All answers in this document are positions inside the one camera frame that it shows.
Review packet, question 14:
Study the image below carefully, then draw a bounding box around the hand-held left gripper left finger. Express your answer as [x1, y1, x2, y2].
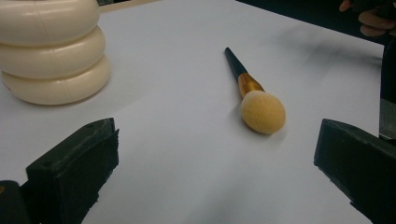
[25, 117, 120, 224]

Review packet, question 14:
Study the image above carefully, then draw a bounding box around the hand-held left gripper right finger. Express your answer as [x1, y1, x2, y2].
[313, 118, 396, 224]

